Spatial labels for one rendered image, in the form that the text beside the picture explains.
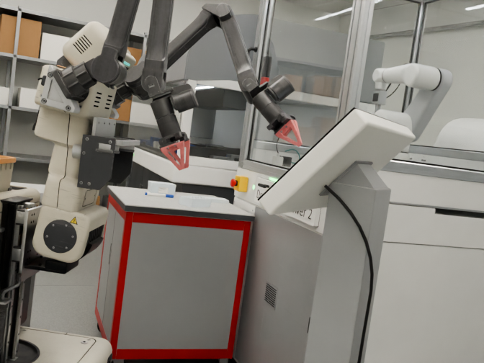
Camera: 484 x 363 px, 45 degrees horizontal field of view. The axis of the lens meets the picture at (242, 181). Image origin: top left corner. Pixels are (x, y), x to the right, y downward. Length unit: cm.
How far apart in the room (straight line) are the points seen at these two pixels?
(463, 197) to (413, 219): 23
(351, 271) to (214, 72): 197
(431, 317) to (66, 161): 144
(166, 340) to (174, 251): 40
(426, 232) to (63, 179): 129
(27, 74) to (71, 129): 450
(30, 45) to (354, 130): 487
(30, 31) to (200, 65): 296
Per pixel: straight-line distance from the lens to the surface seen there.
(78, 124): 186
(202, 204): 264
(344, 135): 128
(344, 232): 148
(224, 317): 270
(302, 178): 131
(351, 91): 202
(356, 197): 146
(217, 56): 325
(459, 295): 241
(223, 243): 260
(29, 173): 640
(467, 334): 250
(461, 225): 234
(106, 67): 165
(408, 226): 219
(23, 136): 636
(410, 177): 217
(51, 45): 593
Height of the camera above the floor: 111
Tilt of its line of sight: 4 degrees down
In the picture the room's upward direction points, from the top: 8 degrees clockwise
